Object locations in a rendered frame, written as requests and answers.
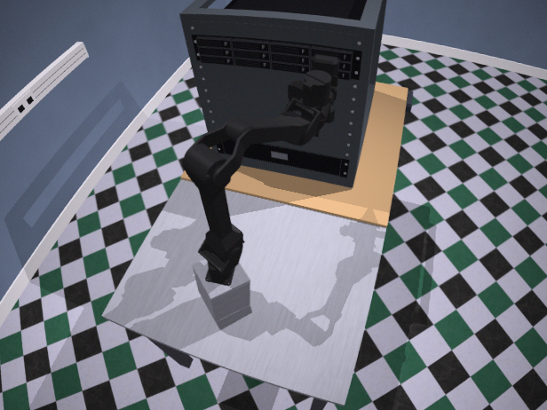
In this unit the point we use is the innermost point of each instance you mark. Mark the black server rack frame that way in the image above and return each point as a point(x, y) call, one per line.
point(227, 92)

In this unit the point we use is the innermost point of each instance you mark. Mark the tan flat board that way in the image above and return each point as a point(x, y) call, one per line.
point(370, 199)

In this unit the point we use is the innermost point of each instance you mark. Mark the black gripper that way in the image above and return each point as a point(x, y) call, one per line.
point(329, 65)

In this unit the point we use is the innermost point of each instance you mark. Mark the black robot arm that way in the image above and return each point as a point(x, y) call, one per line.
point(211, 172)

